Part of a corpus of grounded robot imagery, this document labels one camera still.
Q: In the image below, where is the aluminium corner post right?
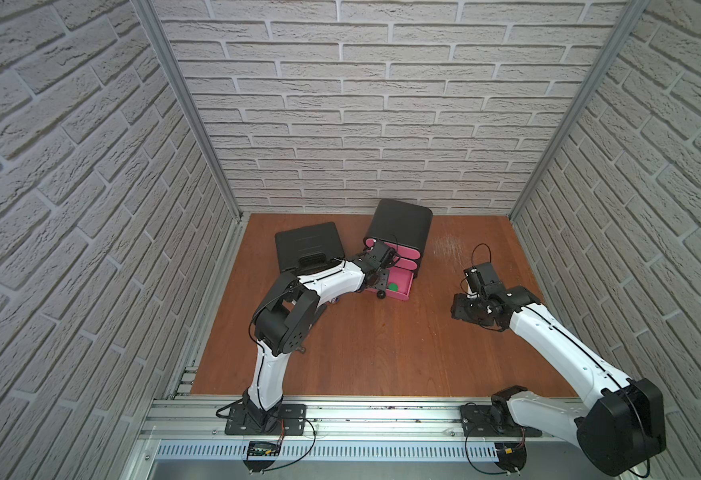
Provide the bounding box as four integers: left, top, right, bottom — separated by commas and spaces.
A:
508, 0, 649, 223

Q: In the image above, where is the left electronics board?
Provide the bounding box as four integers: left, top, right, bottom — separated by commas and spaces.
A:
244, 441, 282, 473

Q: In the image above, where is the pink drawer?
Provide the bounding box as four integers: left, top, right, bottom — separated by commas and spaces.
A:
364, 238, 422, 261
367, 267, 414, 301
394, 257, 419, 272

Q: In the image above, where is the electronics board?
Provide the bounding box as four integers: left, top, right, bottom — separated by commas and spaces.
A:
244, 441, 282, 473
494, 442, 527, 474

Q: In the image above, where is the aluminium left floor rail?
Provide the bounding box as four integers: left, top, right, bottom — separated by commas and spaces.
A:
164, 212, 250, 400

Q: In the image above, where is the aluminium front rail frame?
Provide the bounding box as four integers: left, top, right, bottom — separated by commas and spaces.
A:
118, 394, 645, 480

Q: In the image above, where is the right electronics board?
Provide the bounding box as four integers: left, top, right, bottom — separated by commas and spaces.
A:
494, 442, 527, 474

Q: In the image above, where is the pink bottom drawer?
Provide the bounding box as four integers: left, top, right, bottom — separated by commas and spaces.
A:
367, 267, 414, 301

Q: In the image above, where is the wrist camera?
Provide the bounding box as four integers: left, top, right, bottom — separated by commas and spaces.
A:
463, 262, 505, 299
364, 242, 398, 271

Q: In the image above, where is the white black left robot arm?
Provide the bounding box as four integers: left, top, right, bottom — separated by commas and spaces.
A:
244, 255, 391, 418

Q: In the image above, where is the pink top drawer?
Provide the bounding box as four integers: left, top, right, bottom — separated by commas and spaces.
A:
364, 238, 422, 261

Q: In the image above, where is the aluminium corner post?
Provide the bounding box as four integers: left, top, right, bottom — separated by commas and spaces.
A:
508, 0, 649, 223
134, 0, 244, 221

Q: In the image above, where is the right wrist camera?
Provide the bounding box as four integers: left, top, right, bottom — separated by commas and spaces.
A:
463, 262, 505, 299

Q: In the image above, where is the black drawer cabinet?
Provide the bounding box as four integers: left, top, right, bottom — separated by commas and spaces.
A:
363, 199, 433, 278

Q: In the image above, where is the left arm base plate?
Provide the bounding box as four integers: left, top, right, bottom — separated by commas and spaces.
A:
224, 403, 308, 437

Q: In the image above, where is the black plastic tool case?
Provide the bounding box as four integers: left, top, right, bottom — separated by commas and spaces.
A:
274, 222, 346, 275

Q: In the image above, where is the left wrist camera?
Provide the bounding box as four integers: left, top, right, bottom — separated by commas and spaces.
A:
364, 242, 398, 271

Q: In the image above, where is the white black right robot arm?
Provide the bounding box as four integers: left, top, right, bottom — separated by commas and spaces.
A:
450, 286, 666, 477

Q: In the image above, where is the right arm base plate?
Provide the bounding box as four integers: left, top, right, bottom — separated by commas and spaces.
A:
459, 402, 542, 438

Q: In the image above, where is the aluminium corner post left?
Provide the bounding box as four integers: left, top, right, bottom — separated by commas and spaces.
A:
134, 0, 244, 221

